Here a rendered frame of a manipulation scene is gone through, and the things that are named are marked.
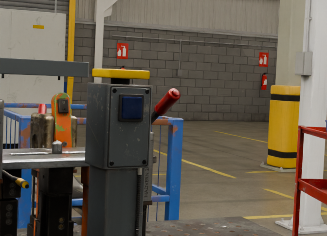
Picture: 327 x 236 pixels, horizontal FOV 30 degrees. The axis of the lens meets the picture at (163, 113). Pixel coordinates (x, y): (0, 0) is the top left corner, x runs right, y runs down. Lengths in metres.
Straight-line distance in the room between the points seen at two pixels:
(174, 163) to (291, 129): 5.08
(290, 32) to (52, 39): 3.39
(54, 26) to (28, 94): 1.06
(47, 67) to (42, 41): 8.28
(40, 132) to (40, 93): 7.67
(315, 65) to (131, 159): 4.09
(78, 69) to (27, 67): 0.06
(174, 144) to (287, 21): 5.28
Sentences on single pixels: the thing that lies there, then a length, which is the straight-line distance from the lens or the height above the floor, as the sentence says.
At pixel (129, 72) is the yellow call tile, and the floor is 1.16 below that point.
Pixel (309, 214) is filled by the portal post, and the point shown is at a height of 0.12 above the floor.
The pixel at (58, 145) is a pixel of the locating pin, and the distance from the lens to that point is 1.16.
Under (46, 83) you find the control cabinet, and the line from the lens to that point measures 9.01.
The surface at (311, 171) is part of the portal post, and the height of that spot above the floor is 0.46.
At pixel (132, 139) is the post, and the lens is 0.81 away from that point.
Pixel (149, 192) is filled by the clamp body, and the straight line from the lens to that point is 1.03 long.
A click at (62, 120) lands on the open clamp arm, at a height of 1.05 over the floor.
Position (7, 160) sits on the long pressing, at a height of 1.00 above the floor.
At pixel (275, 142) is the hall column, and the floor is 0.35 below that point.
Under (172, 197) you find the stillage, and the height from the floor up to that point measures 0.56.
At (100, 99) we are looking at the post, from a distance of 0.81.
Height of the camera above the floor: 1.15
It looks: 3 degrees down
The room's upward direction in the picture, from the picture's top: 3 degrees clockwise
